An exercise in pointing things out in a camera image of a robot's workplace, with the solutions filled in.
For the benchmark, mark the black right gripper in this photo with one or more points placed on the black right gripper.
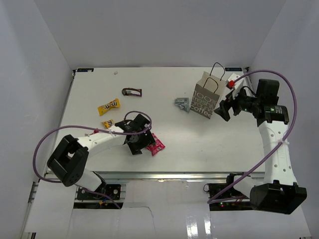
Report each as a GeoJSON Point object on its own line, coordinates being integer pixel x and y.
{"type": "Point", "coordinates": [225, 105]}

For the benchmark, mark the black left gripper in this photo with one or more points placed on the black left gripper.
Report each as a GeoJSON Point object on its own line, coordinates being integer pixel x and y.
{"type": "Point", "coordinates": [147, 140]}

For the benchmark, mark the red snack packet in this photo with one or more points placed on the red snack packet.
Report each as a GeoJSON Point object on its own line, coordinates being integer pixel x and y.
{"type": "Point", "coordinates": [157, 147]}

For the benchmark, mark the red twisted candy packet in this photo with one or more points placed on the red twisted candy packet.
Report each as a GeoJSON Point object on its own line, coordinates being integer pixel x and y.
{"type": "Point", "coordinates": [90, 134]}

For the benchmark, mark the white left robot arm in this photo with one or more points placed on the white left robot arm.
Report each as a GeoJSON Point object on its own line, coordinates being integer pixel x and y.
{"type": "Point", "coordinates": [68, 160]}

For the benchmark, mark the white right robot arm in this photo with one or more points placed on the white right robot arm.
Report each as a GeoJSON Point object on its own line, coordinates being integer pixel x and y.
{"type": "Point", "coordinates": [279, 192]}

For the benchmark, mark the brown paper coffee bag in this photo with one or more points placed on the brown paper coffee bag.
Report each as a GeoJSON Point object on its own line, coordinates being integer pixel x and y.
{"type": "Point", "coordinates": [207, 92]}

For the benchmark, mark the blue label right corner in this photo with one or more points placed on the blue label right corner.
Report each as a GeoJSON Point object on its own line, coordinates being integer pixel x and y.
{"type": "Point", "coordinates": [233, 69]}

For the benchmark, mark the blue label corner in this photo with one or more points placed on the blue label corner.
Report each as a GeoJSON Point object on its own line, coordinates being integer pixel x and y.
{"type": "Point", "coordinates": [233, 69]}
{"type": "Point", "coordinates": [85, 70]}

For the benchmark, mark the small yellow M&M packet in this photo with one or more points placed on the small yellow M&M packet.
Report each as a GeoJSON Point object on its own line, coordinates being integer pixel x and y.
{"type": "Point", "coordinates": [107, 124]}

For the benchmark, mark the grey blue snack packet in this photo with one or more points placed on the grey blue snack packet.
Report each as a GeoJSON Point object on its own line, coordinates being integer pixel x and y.
{"type": "Point", "coordinates": [182, 103]}

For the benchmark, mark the large yellow M&M packet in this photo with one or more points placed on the large yellow M&M packet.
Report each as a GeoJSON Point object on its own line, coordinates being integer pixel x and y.
{"type": "Point", "coordinates": [114, 104]}

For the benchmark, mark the brown chocolate bar wrapper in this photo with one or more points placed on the brown chocolate bar wrapper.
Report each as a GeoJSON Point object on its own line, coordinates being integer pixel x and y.
{"type": "Point", "coordinates": [132, 92]}

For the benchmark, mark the blue label left corner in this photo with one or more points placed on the blue label left corner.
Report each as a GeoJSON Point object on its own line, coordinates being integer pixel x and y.
{"type": "Point", "coordinates": [85, 70]}

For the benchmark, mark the aluminium front rail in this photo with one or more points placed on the aluminium front rail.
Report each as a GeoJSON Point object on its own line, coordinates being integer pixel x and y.
{"type": "Point", "coordinates": [214, 177]}

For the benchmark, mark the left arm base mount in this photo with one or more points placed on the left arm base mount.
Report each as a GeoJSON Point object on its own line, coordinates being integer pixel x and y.
{"type": "Point", "coordinates": [111, 190]}

